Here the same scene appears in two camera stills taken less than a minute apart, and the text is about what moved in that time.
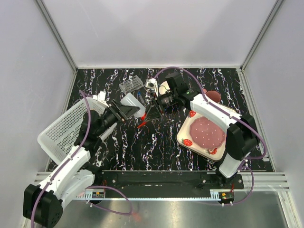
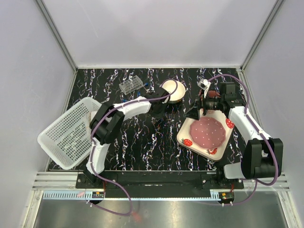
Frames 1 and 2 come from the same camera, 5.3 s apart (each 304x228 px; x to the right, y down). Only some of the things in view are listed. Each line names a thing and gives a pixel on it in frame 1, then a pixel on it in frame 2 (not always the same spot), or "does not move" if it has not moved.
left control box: [98, 194] does not move
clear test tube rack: [130, 85] does not move
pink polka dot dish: [206, 134] does not move
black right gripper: [154, 110] to [193, 113]
